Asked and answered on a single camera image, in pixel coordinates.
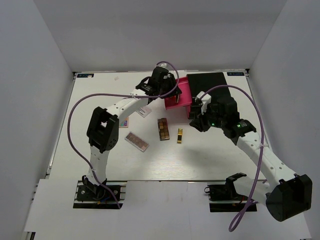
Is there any blue label left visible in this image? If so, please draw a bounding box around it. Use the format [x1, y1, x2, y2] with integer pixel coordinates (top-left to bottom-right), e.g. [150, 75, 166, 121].
[76, 73, 94, 78]

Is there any blue label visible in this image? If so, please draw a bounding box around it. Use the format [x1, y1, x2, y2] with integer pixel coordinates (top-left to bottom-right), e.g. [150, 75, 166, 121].
[227, 71, 245, 77]
[76, 73, 94, 78]

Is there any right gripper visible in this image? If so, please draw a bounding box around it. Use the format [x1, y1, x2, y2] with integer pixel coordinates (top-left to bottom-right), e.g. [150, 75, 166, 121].
[189, 104, 227, 132]

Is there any pink brown eyeshadow palette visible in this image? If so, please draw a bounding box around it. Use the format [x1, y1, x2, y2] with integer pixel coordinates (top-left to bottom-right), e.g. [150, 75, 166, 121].
[124, 131, 149, 152]

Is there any colourful eyeshadow palette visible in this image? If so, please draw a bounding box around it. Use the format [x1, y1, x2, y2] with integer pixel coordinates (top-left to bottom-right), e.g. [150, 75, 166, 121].
[119, 117, 129, 128]

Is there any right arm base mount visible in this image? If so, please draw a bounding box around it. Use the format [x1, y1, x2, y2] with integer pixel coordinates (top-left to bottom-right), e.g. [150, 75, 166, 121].
[204, 172, 248, 213]

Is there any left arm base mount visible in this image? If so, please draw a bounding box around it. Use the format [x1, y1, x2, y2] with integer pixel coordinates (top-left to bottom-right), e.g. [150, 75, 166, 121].
[73, 180, 127, 210]

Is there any pink drawer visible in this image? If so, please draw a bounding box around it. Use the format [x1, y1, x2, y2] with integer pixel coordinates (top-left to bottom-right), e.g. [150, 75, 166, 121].
[164, 76, 192, 110]

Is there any black drawer organizer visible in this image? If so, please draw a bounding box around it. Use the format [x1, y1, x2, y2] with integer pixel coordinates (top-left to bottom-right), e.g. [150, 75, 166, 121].
[185, 72, 232, 121]

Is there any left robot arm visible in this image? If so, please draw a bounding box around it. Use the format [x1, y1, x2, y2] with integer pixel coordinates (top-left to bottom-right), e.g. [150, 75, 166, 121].
[86, 66, 182, 200]

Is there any brown eyeshadow palette upright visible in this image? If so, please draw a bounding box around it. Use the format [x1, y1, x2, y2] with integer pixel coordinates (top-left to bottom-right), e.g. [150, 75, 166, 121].
[157, 117, 170, 141]

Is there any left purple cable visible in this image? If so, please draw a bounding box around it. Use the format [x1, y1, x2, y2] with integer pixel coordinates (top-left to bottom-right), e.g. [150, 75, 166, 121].
[66, 60, 180, 209]

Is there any gold black lipstick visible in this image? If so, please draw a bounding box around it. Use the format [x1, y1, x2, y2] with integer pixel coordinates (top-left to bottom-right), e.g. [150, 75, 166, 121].
[177, 128, 183, 144]

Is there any white labelled card box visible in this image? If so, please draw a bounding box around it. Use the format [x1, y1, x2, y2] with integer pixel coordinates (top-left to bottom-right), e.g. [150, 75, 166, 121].
[136, 106, 152, 118]

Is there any blue label right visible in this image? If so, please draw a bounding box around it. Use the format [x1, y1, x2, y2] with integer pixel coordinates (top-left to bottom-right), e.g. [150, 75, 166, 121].
[227, 71, 245, 77]

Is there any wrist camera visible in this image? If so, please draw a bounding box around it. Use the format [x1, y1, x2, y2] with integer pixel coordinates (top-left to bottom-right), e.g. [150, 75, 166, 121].
[195, 91, 212, 115]
[156, 62, 168, 70]

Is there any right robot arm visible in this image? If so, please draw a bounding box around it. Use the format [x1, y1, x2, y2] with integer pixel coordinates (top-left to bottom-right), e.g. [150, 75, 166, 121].
[190, 92, 313, 222]

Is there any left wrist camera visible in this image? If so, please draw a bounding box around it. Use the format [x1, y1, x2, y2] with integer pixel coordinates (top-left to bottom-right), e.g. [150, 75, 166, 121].
[156, 62, 168, 70]

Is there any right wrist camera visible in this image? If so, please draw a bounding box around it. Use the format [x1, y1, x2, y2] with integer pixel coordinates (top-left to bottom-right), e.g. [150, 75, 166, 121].
[195, 91, 212, 115]

